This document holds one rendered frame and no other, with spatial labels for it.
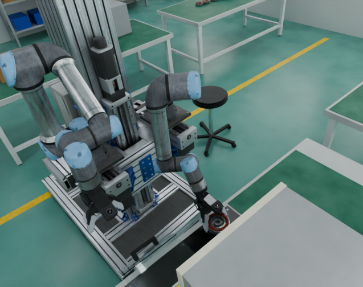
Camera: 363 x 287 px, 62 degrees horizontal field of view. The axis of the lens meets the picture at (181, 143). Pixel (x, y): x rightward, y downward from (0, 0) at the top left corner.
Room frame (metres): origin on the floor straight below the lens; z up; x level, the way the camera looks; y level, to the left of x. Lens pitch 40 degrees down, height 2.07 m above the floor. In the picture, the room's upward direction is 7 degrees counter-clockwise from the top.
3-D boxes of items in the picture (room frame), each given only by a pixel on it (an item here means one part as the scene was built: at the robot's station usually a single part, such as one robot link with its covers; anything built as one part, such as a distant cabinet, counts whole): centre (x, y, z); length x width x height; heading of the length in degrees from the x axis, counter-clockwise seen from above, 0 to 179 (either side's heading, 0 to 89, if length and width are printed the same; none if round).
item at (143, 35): (3.35, 1.09, 0.37); 2.20 x 0.90 x 0.75; 125
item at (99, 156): (1.20, 0.46, 1.09); 0.15 x 0.15 x 0.10
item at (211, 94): (2.46, -0.34, 0.28); 0.54 x 0.49 x 0.56; 35
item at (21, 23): (6.24, 2.82, 0.39); 0.42 x 0.28 x 0.21; 36
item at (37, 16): (6.48, 2.47, 0.38); 0.42 x 0.36 x 0.21; 36
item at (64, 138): (0.80, 0.35, 1.45); 0.11 x 0.11 x 0.08; 31
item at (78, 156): (0.70, 0.32, 1.45); 0.09 x 0.08 x 0.11; 31
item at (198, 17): (4.74, -0.92, 0.37); 1.90 x 0.90 x 0.75; 125
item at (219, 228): (0.84, -0.13, 0.83); 0.11 x 0.11 x 0.04
